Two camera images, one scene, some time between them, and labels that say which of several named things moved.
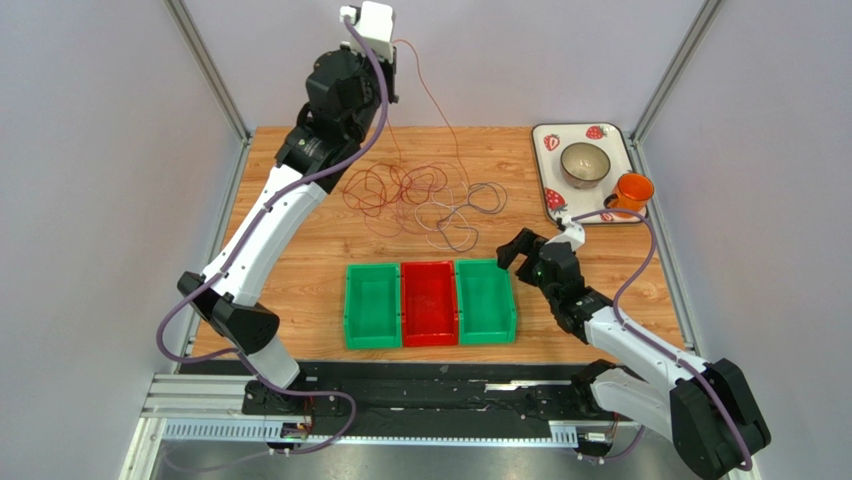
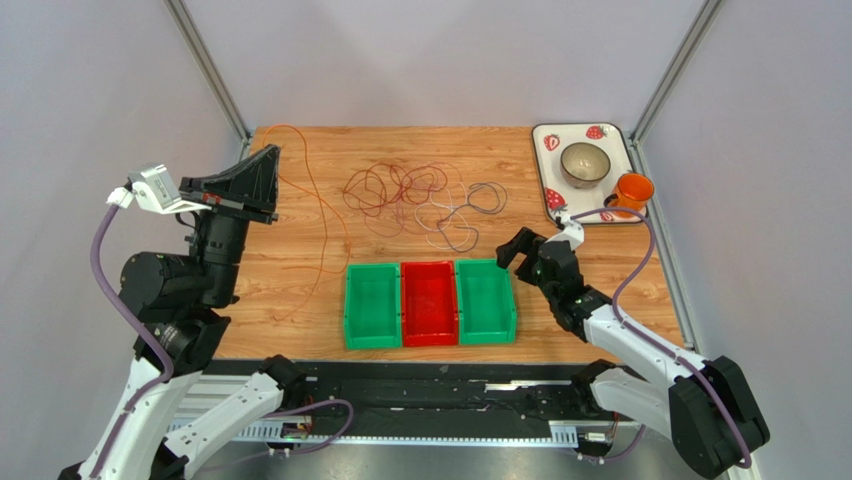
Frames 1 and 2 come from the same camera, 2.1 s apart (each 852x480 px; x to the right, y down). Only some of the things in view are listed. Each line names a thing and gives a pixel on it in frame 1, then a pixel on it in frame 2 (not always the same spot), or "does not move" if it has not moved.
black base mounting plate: (419, 399) does not move
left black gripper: (389, 72) to (252, 181)
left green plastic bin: (372, 305) does not move
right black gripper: (530, 261) does not move
